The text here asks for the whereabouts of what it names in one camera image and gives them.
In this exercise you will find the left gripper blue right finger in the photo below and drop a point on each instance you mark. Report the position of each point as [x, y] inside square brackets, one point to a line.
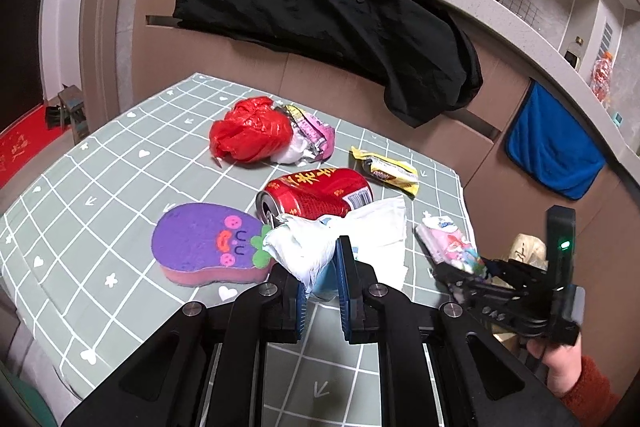
[373, 312]

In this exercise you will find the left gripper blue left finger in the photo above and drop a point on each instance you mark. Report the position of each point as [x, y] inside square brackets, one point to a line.
[270, 312]

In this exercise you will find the red snack wrapper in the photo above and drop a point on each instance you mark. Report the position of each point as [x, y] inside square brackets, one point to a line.
[446, 243]

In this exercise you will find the red drink can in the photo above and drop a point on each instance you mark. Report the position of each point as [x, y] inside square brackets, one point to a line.
[312, 194]

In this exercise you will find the silver pink snack wrapper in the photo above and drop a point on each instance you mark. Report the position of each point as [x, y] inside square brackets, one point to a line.
[312, 139]

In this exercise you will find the red plastic bag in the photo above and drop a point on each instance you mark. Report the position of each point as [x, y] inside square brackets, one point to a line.
[251, 131]

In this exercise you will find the orange sleeve forearm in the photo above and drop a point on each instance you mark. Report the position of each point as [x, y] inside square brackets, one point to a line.
[591, 399]

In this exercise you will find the right hand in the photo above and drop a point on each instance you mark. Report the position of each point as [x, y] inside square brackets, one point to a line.
[564, 363]

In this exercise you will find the yellow candy bar wrapper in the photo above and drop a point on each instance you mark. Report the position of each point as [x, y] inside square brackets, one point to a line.
[387, 170]

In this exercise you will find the green checked tablecloth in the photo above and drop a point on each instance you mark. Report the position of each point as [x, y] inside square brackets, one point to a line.
[84, 247]

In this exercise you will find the blue towel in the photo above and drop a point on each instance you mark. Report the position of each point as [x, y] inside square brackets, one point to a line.
[547, 142]

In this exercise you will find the orange plastic bottle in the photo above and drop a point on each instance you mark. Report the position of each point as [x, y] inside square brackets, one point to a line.
[600, 76]

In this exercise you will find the black jacket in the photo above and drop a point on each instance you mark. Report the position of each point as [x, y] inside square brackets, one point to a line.
[424, 61]

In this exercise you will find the red floor mat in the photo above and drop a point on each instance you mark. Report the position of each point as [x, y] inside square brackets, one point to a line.
[27, 137]

